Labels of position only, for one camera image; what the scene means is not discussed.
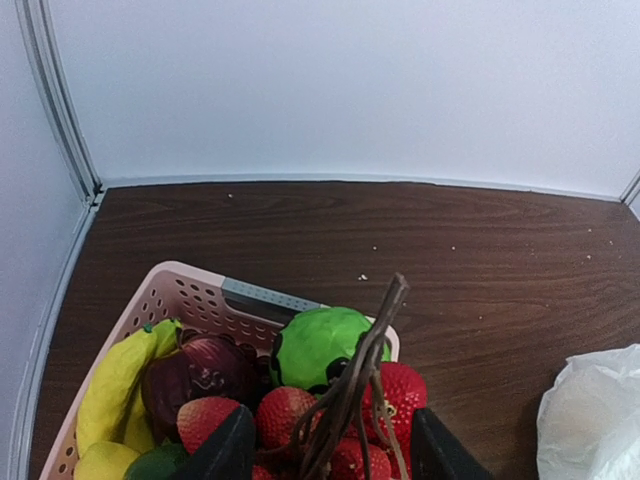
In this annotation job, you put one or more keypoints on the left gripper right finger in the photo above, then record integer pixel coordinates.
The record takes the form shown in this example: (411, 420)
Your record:
(437, 454)

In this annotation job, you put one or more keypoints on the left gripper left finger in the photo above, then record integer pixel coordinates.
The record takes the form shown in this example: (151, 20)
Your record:
(228, 453)

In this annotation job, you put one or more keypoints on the green lime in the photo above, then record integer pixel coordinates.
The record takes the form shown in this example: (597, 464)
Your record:
(159, 463)

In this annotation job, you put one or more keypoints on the red lychee bunch toy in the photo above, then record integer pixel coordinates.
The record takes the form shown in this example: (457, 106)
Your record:
(340, 435)

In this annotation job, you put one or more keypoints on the pink perforated basket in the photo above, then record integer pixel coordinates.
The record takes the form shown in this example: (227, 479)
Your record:
(202, 300)

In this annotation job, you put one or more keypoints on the white plastic bag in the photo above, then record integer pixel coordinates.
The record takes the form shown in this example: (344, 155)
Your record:
(588, 422)

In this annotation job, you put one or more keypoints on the dark red fruit toy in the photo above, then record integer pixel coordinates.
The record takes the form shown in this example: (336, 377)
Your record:
(203, 365)

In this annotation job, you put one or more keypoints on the yellow lemon toy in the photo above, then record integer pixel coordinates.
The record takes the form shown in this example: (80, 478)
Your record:
(105, 460)

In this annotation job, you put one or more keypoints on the yellow banana toy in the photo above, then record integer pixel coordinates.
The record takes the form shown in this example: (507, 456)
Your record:
(112, 408)

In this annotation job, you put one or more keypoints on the green striped melon toy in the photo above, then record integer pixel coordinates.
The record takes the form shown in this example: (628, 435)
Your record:
(314, 348)

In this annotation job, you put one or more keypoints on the right aluminium frame post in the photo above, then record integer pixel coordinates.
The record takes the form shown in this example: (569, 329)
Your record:
(631, 196)

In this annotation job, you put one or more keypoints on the aluminium frame post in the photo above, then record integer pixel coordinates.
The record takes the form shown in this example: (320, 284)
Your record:
(631, 196)
(41, 47)

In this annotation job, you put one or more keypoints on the left aluminium frame post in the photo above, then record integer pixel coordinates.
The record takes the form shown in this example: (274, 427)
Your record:
(41, 47)

